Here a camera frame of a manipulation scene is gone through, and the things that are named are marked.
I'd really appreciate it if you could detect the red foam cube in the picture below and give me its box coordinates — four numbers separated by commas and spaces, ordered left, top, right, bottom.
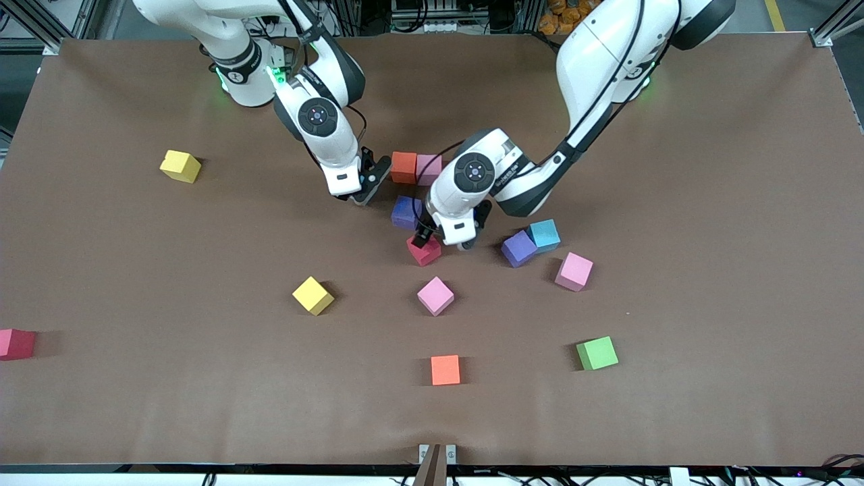
406, 233, 443, 267
0, 328, 36, 362

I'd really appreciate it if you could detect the orange foam cube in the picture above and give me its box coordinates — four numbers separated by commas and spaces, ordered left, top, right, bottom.
391, 151, 418, 185
431, 354, 462, 387

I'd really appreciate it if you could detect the dark violet foam cube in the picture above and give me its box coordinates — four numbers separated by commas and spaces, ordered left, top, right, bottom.
391, 195, 423, 231

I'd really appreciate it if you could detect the pink foam cube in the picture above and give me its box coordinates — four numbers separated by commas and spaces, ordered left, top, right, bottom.
416, 275, 456, 317
554, 252, 595, 293
416, 154, 443, 186

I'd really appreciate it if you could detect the light purple foam cube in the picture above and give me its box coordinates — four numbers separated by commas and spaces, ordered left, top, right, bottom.
499, 231, 538, 269

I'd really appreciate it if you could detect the blue foam cube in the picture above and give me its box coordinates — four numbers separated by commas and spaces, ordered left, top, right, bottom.
526, 219, 562, 254

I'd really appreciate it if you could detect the yellow foam cube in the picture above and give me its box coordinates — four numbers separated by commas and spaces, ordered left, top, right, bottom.
159, 149, 203, 184
292, 275, 335, 317

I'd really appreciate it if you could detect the white power strip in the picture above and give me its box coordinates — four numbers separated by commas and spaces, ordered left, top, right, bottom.
391, 19, 477, 34

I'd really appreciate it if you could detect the green foam cube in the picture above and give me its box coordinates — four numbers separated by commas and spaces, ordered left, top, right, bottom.
576, 335, 620, 372

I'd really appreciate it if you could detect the bag of orange snacks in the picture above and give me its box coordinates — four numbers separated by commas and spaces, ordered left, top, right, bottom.
539, 0, 595, 36

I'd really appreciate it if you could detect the large table cover sheet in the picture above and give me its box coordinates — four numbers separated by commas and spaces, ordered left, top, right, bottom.
0, 34, 864, 468

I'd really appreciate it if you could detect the small metal bracket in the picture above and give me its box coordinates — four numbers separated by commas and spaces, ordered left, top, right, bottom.
418, 443, 457, 466

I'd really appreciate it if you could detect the aluminium frame profile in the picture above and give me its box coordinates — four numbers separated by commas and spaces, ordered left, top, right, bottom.
810, 0, 864, 48
0, 0, 126, 55

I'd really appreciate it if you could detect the black cable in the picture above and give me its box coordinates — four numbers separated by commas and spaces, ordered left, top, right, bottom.
820, 454, 864, 475

